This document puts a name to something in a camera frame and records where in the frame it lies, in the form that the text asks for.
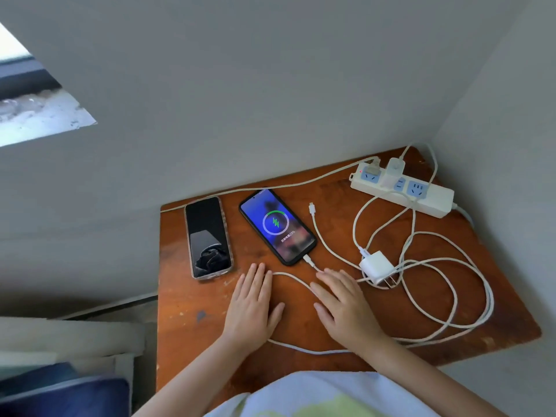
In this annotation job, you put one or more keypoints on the beige plug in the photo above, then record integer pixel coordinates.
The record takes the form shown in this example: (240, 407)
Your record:
(374, 164)

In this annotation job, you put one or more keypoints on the blue fabric object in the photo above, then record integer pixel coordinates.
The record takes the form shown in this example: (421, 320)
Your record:
(61, 395)

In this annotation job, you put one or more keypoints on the person's left little finger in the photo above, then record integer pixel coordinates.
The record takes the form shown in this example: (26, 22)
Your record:
(239, 290)

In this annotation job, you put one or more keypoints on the white charger block with plug prongs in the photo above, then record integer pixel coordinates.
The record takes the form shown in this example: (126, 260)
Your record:
(377, 267)

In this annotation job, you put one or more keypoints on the person's left thumb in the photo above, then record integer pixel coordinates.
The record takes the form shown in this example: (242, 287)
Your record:
(276, 316)

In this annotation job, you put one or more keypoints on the white furniture frame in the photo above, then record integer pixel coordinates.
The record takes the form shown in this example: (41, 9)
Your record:
(69, 338)

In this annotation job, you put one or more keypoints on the dark-screen phone in clear case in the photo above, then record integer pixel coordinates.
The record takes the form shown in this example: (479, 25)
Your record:
(207, 238)

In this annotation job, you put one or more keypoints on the person's left hand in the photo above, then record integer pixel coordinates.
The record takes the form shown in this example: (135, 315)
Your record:
(249, 319)

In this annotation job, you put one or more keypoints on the person's right little finger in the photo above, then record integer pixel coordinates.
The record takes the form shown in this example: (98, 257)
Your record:
(356, 288)

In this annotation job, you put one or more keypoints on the person's right forearm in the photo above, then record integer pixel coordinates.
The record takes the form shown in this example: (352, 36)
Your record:
(421, 377)

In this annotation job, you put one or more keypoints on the person's left forearm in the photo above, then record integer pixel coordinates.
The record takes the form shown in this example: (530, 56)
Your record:
(195, 377)

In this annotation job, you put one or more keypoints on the person's right middle finger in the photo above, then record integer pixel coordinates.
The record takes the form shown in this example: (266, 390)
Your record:
(332, 286)

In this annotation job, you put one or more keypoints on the person's right thumb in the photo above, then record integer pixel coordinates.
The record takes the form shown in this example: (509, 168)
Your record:
(322, 317)

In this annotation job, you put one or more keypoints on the window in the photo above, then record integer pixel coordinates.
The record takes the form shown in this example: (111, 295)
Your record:
(30, 104)

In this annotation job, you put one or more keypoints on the white plugged-in charger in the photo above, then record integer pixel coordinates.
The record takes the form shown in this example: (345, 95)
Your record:
(393, 173)

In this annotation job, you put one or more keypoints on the lit-screen phone in black case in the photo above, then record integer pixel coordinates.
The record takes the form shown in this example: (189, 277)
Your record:
(278, 225)

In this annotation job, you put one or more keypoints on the person's white and green shirt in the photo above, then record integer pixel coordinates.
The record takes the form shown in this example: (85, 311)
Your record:
(321, 397)

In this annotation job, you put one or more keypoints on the person's left middle finger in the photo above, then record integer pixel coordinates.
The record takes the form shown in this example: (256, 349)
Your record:
(259, 282)

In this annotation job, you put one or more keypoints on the white power strip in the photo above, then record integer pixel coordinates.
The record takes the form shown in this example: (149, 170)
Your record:
(430, 199)

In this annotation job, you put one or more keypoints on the person's right hand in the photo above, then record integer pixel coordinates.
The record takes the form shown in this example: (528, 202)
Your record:
(347, 314)

